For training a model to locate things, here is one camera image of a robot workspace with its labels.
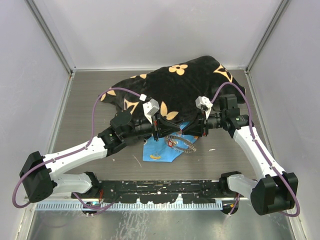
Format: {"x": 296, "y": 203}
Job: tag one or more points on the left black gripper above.
{"x": 162, "y": 127}

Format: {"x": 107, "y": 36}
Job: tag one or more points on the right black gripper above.
{"x": 197, "y": 127}

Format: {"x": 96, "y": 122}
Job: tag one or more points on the large metal keyring with rings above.
{"x": 180, "y": 144}

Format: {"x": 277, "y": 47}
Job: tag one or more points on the red key tag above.
{"x": 170, "y": 144}

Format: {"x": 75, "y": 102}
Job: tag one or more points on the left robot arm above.
{"x": 44, "y": 175}

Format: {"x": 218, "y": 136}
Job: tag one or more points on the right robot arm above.
{"x": 273, "y": 189}

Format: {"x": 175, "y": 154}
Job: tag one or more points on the blue cartoon print cloth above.
{"x": 158, "y": 151}

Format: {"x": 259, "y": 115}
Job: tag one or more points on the black floral plush pillow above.
{"x": 176, "y": 89}

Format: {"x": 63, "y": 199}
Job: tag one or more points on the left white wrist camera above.
{"x": 150, "y": 108}

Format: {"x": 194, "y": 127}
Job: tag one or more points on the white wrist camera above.
{"x": 205, "y": 105}
{"x": 150, "y": 108}

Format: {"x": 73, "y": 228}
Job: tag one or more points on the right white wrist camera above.
{"x": 205, "y": 105}

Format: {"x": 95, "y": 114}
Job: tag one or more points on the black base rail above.
{"x": 158, "y": 191}

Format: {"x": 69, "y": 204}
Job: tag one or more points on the white slotted cable duct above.
{"x": 72, "y": 205}

